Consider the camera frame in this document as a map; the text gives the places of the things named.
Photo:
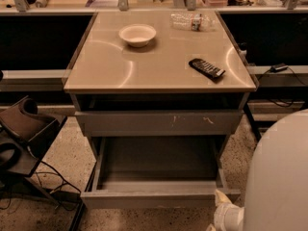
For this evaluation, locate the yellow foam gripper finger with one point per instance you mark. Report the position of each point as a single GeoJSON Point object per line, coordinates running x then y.
{"type": "Point", "coordinates": [221, 198]}

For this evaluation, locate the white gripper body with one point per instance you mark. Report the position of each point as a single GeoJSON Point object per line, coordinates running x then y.
{"type": "Point", "coordinates": [223, 216]}

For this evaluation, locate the grey drawer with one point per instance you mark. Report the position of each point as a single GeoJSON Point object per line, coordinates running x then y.
{"type": "Point", "coordinates": [156, 172]}
{"type": "Point", "coordinates": [158, 123]}

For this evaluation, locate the grey top drawer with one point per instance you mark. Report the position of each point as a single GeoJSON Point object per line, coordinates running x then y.
{"type": "Point", "coordinates": [158, 123]}

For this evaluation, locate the grey drawer cabinet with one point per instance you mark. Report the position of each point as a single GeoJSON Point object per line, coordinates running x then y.
{"type": "Point", "coordinates": [111, 76]}

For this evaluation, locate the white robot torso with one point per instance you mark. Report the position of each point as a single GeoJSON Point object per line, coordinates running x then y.
{"type": "Point", "coordinates": [276, 195]}

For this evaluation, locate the black table leg with caster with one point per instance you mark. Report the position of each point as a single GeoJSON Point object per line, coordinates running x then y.
{"type": "Point", "coordinates": [252, 122]}

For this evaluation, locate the black snack bar packet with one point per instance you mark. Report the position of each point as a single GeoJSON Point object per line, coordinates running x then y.
{"type": "Point", "coordinates": [206, 68]}

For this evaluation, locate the black power adapter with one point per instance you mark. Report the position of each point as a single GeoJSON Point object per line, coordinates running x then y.
{"type": "Point", "coordinates": [278, 67]}

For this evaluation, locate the clear plastic water bottle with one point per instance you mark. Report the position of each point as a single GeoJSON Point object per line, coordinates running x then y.
{"type": "Point", "coordinates": [195, 22]}

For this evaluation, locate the white paper bowl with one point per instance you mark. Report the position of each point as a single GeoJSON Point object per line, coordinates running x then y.
{"type": "Point", "coordinates": [137, 35]}

